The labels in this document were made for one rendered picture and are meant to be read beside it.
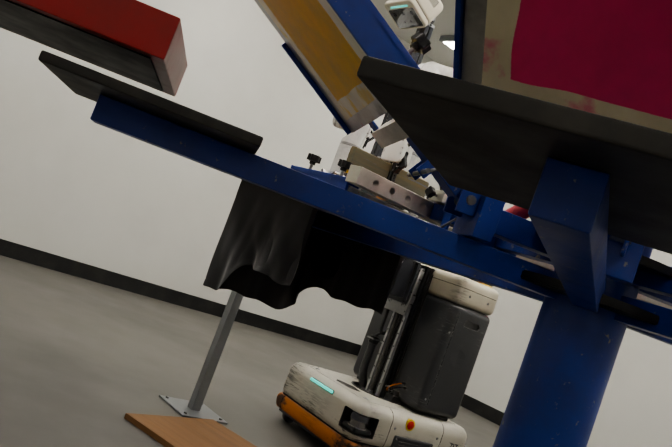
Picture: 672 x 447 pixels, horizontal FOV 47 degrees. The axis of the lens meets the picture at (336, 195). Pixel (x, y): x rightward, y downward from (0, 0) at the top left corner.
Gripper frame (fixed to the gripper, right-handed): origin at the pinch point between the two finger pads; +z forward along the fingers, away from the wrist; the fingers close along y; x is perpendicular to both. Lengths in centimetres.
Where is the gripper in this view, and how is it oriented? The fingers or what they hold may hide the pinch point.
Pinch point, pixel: (387, 177)
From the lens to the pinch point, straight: 255.6
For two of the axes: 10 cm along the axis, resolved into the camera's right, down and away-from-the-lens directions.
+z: -3.5, 9.3, -0.8
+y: -6.0, -1.6, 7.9
